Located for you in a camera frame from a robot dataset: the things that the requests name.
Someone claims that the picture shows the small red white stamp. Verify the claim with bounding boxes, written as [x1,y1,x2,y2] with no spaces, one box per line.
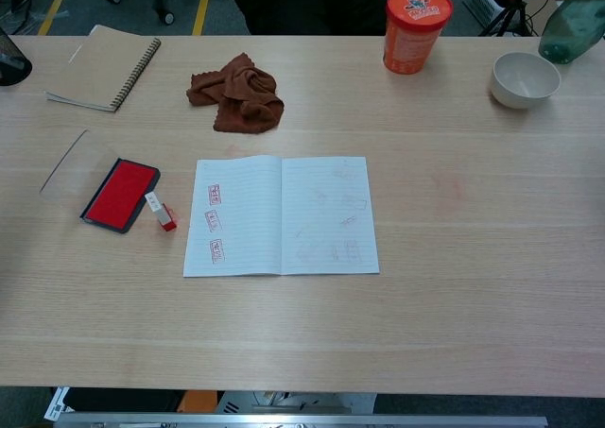
[147,191,180,233]

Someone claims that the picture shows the open lined white notebook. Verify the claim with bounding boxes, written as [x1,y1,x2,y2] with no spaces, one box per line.
[182,154,381,279]

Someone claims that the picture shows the brown crumpled cloth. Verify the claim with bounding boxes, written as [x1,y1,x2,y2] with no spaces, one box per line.
[185,52,285,136]

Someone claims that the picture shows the red ink stamp pad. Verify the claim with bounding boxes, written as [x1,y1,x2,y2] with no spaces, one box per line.
[40,128,162,235]

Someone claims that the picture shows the kraft spiral notebook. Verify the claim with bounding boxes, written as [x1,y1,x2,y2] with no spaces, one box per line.
[44,24,163,114]

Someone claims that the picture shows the black chair back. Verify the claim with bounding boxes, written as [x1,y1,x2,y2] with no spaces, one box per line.
[231,0,389,36]

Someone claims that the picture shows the orange lidded canister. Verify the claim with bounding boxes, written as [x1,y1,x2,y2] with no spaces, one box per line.
[382,0,455,76]

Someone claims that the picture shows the white ceramic bowl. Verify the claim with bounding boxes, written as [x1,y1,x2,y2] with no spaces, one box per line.
[489,51,562,111]

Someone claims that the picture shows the black tripod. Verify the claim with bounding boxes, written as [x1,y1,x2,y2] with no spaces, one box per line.
[477,0,540,38]

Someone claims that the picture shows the green plastic bottle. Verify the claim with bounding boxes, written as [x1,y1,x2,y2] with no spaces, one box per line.
[538,0,605,65]

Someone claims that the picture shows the white labelled panel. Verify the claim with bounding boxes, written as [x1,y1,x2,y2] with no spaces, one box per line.
[44,386,72,422]

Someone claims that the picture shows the black mesh holder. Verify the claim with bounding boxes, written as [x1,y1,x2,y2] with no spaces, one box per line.
[0,26,33,88]

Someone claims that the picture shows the aluminium rail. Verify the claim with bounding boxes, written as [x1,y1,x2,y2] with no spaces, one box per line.
[54,411,548,428]

